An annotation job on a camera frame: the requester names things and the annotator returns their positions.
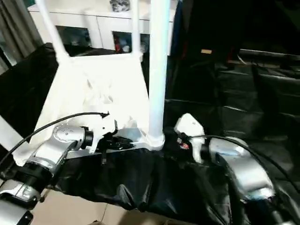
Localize white glass-door cabinet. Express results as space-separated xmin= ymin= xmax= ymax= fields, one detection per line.
xmin=27 ymin=0 xmax=175 ymax=56

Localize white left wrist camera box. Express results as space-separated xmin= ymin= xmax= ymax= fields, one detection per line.
xmin=90 ymin=112 xmax=119 ymax=155

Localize grey curtain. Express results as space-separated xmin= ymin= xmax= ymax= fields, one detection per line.
xmin=0 ymin=0 xmax=45 ymax=68

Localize black speaker box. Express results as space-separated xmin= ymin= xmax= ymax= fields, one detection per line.
xmin=173 ymin=0 xmax=242 ymax=64

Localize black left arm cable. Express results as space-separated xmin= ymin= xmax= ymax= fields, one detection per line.
xmin=0 ymin=112 xmax=110 ymax=169

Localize white upturned plastic table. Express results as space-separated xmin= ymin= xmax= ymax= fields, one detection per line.
xmin=13 ymin=52 xmax=166 ymax=166

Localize white plastic table leg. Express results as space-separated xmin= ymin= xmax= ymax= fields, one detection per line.
xmin=147 ymin=0 xmax=176 ymax=141
xmin=35 ymin=0 xmax=70 ymax=63
xmin=130 ymin=0 xmax=143 ymax=57
xmin=0 ymin=116 xmax=26 ymax=153

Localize black glossy tv stand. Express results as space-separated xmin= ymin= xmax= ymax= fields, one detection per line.
xmin=238 ymin=48 xmax=300 ymax=63

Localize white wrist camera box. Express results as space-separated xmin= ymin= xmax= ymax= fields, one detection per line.
xmin=173 ymin=113 xmax=204 ymax=164
xmin=90 ymin=112 xmax=119 ymax=155

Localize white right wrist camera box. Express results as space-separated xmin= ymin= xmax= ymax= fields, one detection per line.
xmin=173 ymin=113 xmax=204 ymax=164

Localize black glossy mat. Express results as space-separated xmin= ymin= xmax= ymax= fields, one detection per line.
xmin=0 ymin=42 xmax=300 ymax=225

